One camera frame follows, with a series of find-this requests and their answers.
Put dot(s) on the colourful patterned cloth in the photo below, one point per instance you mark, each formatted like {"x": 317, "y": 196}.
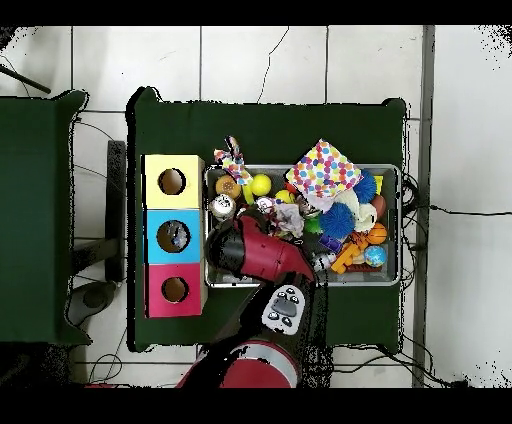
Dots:
{"x": 234, "y": 164}

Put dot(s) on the polka dot cloth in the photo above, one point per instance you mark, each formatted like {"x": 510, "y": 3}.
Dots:
{"x": 324, "y": 170}

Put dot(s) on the cream knitted cloth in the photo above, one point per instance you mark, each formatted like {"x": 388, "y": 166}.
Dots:
{"x": 364, "y": 212}

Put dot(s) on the blue spiky rubber ball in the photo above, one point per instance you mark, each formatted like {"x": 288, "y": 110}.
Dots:
{"x": 338, "y": 222}
{"x": 366, "y": 186}

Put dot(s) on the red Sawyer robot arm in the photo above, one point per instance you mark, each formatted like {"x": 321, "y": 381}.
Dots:
{"x": 272, "y": 252}

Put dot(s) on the wooden box with three holes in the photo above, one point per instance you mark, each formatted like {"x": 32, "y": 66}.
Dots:
{"x": 173, "y": 218}

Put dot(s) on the shallow clear mesh bin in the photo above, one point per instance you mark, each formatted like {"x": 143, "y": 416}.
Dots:
{"x": 384, "y": 276}

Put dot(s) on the plain yellow ball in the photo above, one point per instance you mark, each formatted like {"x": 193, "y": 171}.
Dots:
{"x": 261, "y": 185}

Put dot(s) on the crumpled whitish foil wrapper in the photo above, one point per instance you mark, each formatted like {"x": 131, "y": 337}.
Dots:
{"x": 290, "y": 218}

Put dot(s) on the crushed silver drink can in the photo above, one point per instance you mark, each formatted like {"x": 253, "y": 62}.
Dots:
{"x": 222, "y": 206}

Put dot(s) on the orange ball with cream dots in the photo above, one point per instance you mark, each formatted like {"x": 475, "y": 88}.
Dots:
{"x": 228, "y": 186}

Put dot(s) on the dark green table cloth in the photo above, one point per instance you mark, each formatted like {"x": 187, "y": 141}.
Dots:
{"x": 280, "y": 120}
{"x": 40, "y": 200}

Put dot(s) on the small orange basketball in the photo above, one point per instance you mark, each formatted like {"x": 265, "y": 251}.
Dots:
{"x": 377, "y": 234}

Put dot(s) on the black panel stand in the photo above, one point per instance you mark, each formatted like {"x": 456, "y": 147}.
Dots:
{"x": 117, "y": 208}

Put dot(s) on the grey stand base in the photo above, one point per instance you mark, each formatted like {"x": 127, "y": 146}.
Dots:
{"x": 98, "y": 298}

